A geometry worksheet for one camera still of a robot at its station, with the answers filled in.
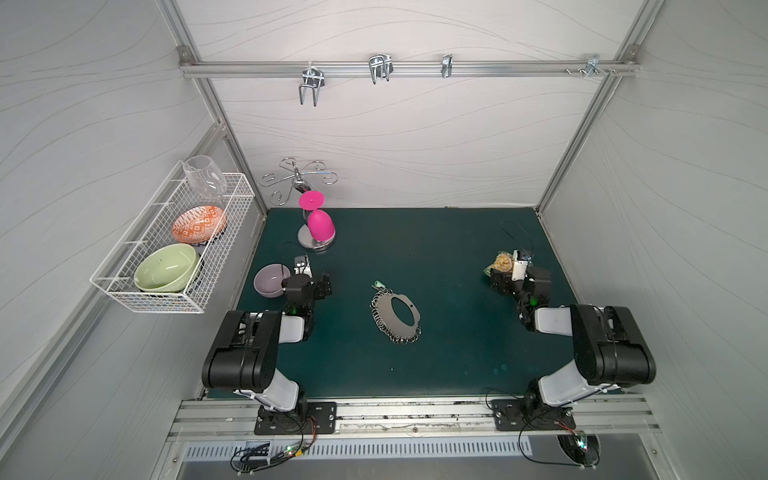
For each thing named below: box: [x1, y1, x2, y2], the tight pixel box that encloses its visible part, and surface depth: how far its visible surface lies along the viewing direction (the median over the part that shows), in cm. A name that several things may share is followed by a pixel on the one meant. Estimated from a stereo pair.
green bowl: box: [134, 243, 200, 293], surface depth 61 cm
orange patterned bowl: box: [172, 205, 228, 244], surface depth 72 cm
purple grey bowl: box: [253, 263, 291, 298], surface depth 96 cm
